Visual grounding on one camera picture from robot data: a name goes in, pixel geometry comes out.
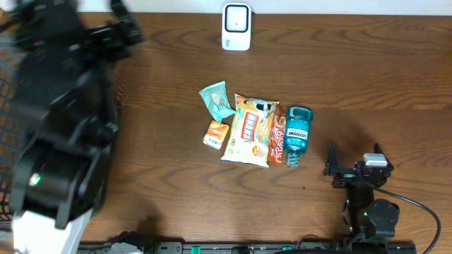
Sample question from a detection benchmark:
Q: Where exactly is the teal snack packet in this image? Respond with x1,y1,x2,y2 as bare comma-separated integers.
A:
199,80,235,123

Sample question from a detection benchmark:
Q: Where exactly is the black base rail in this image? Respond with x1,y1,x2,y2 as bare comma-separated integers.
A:
77,241,417,254

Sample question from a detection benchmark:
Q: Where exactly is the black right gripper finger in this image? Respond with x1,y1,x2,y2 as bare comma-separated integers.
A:
323,142,340,176
374,143,393,169

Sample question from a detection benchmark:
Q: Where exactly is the grey plastic shopping basket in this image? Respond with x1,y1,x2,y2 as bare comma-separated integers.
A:
1,34,23,232

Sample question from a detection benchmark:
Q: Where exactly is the blue mouthwash bottle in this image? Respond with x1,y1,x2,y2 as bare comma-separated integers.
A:
283,107,314,167

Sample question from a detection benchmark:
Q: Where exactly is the orange Toppo snack box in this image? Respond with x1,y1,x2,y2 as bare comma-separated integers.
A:
268,104,287,165

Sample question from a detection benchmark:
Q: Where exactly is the small orange candy box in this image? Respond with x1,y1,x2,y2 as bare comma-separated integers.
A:
203,120,230,150

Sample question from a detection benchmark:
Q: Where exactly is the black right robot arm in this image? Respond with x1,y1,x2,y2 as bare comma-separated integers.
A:
323,143,400,240

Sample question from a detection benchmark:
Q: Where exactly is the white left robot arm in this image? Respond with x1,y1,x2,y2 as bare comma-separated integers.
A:
8,0,143,253

